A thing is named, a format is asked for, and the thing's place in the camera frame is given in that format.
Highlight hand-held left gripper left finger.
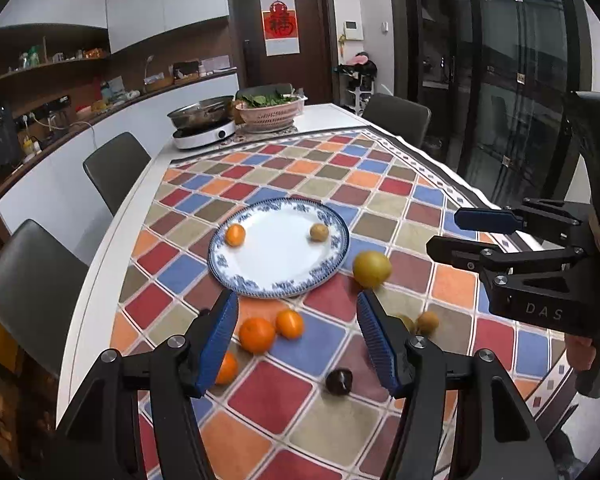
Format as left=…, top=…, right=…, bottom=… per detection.
left=45, top=287, right=241, bottom=480

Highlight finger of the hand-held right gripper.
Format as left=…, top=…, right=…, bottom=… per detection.
left=454, top=197, right=588, bottom=241
left=426, top=236, right=588, bottom=273

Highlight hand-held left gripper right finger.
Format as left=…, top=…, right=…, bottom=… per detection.
left=356, top=289, right=573, bottom=480

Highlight large orange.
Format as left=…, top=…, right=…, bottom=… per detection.
left=238, top=317, right=276, bottom=354

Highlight dark purple plum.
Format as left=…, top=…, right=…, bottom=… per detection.
left=325, top=368, right=354, bottom=395

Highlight yellow-green pear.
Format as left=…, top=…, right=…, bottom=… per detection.
left=352, top=251, right=393, bottom=289

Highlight blue patterned white plate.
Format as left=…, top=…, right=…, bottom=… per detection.
left=207, top=197, right=351, bottom=298

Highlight person's right hand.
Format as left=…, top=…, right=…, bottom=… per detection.
left=564, top=332, right=598, bottom=380

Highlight colourful checkered tablecloth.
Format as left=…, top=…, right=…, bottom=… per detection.
left=107, top=127, right=596, bottom=480

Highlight grey dining chair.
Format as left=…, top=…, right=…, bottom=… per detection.
left=0, top=219, right=89, bottom=377
left=362, top=92, right=432, bottom=149
left=82, top=132, right=152, bottom=217

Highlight dark glass sliding door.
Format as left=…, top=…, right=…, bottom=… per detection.
left=405, top=0, right=592, bottom=207

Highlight rack with pink hat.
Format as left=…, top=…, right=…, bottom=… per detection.
left=337, top=52, right=379, bottom=112

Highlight white induction cooker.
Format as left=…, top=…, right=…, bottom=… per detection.
left=172, top=119, right=237, bottom=151

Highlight round patterned placemat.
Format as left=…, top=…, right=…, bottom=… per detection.
left=232, top=121, right=301, bottom=137

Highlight steel pot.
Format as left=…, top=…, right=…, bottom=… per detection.
left=167, top=96, right=235, bottom=130

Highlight pink plastic basket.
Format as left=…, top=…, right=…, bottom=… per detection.
left=235, top=97, right=306, bottom=127

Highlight white sideboard counter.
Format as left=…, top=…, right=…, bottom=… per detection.
left=0, top=67, right=241, bottom=256

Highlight green leafy vegetables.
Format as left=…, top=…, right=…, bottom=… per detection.
left=236, top=86, right=301, bottom=108

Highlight brown door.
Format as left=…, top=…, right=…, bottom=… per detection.
left=228, top=0, right=332, bottom=107

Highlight black box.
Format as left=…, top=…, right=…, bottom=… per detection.
left=172, top=61, right=201, bottom=81

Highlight red and white wall poster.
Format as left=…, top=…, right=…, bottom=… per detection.
left=260, top=0, right=300, bottom=57

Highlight white wall cabinet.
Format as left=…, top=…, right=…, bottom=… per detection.
left=0, top=0, right=230, bottom=56

